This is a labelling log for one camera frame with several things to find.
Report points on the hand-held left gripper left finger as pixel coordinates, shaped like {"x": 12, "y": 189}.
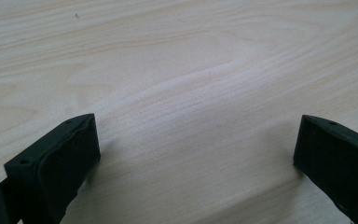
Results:
{"x": 59, "y": 161}

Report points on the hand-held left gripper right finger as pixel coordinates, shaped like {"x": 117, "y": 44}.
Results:
{"x": 338, "y": 165}

